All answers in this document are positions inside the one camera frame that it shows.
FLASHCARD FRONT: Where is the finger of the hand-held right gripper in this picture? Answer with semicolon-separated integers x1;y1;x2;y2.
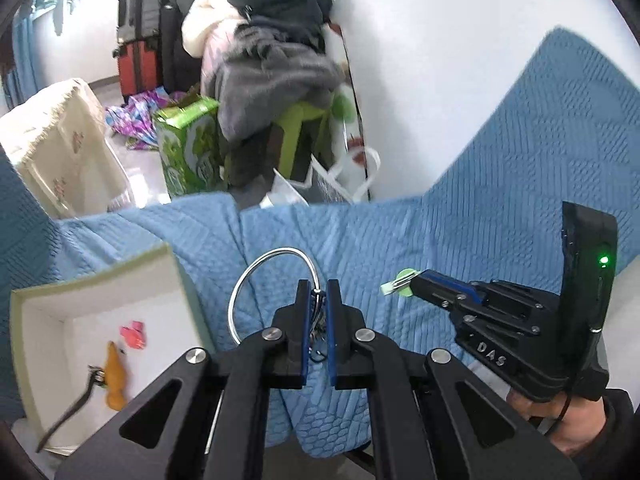
416;269;495;307
414;284;468;317

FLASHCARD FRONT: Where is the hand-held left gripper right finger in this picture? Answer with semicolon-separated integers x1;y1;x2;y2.
326;279;583;480

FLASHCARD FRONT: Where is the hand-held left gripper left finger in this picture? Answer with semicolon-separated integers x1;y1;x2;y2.
55;280;313;480

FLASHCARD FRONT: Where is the green hair clip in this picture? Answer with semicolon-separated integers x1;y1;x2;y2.
381;268;419;299

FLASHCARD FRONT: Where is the silver bangle bracelet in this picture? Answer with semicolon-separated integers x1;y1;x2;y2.
227;247;331;363

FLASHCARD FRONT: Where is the pink hair clip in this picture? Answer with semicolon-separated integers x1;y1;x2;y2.
119;322;149;349

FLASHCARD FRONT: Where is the orange gourd pendant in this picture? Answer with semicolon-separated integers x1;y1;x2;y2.
103;341;129;412

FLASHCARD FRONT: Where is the black strap with pendant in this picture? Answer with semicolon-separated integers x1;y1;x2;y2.
36;364;105;454

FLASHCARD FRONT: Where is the pale green box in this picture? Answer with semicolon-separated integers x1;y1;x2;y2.
9;242;202;457

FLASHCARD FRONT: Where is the person's right forearm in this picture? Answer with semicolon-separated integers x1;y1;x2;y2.
570;389;640;480

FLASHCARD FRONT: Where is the person's right hand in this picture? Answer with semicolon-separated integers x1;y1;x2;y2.
506;392;610;457

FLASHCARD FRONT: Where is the blue quilted blanket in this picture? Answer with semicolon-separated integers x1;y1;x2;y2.
0;27;640;461

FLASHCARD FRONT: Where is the white carrier bag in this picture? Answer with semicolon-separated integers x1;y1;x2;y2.
259;147;382;209

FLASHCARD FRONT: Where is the floral printed board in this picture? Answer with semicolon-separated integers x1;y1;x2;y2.
325;24;377;202

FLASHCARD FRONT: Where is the green plastic stool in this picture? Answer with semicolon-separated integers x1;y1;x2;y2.
270;100;335;177

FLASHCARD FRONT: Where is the green printed carton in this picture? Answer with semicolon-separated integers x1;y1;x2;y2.
151;94;228;200

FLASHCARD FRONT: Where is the colourful crumpled cloth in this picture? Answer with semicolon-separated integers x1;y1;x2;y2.
104;87;187;152

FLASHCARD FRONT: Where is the pile of clothes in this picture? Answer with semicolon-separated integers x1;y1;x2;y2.
181;0;347;143

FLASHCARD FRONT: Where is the cream lace covered cabinet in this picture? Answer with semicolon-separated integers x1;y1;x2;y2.
0;78;135;219

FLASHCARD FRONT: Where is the red suitcase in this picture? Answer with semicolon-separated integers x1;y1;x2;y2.
113;39;165;103

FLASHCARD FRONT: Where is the black suitcase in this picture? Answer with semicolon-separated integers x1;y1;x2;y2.
159;0;203;95

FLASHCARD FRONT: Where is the grey suitcase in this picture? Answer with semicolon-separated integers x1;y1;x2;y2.
116;0;170;45

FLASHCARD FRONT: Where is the blue curtain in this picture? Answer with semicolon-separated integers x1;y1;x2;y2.
9;4;42;111

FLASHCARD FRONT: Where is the black cable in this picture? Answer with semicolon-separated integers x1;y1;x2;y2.
537;375;575;435

